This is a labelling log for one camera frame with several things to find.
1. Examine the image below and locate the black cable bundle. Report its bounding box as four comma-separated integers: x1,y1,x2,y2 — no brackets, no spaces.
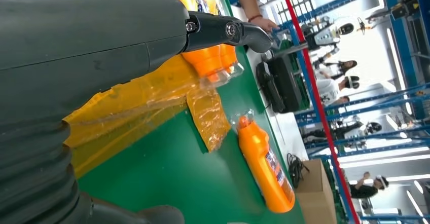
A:
286,153,310,189

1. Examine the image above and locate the white table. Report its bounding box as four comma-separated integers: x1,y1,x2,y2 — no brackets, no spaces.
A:
232,4,311,163

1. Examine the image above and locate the white humanoid robot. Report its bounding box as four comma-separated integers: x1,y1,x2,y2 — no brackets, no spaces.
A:
300,16,367,50

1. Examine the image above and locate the orange detergent bottle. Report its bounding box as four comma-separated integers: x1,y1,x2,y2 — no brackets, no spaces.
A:
232,109,296,214
154,0,244,84

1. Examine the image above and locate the green plastic crate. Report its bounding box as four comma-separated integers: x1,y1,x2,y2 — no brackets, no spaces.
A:
280,39,311,111

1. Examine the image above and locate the black carrying case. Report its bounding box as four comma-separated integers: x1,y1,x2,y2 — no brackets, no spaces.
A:
267,55,305,113

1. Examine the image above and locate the black handheld controller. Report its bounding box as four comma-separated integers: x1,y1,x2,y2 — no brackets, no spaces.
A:
256,61,286,114

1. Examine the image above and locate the blue metal rack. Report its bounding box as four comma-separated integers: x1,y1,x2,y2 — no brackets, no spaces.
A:
222,0,430,224

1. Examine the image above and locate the red metal pole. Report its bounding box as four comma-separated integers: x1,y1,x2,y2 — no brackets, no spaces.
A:
278,0,361,224

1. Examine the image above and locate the yellow taped cardboard sheet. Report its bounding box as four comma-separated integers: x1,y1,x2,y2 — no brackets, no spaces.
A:
62,0,232,179

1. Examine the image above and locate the brown cardboard box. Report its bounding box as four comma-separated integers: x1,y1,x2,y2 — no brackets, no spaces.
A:
295,159,338,224

